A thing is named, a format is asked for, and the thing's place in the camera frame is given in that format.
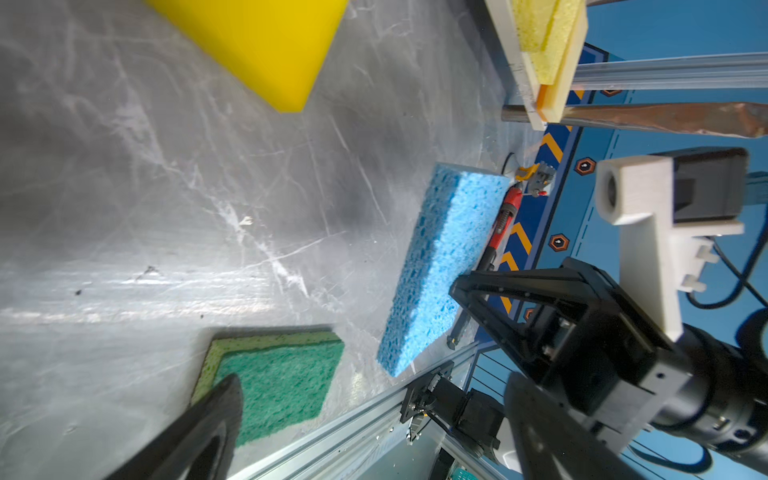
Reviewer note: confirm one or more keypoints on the green scouring pad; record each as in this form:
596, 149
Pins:
285, 378

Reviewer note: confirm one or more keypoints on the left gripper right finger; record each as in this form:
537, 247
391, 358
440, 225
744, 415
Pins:
552, 445

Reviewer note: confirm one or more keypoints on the yellow porous sponge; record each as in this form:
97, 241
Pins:
544, 28

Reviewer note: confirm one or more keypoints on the small thick yellow sponge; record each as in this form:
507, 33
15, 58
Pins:
275, 48

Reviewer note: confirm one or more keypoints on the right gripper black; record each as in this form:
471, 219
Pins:
600, 358

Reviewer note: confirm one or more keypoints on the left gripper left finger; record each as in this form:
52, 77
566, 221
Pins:
200, 444

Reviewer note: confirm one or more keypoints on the white two-tier shelf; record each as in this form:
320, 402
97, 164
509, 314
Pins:
731, 71

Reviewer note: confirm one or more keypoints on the blue sponge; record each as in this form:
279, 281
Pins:
451, 232

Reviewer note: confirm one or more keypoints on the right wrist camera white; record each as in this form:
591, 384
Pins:
669, 207

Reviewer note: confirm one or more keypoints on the round metal foot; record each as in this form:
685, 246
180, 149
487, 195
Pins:
510, 165

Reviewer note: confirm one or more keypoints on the red pipe wrench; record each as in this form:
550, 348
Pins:
534, 181

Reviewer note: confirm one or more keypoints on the cream yellow sponge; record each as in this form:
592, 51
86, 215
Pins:
561, 78

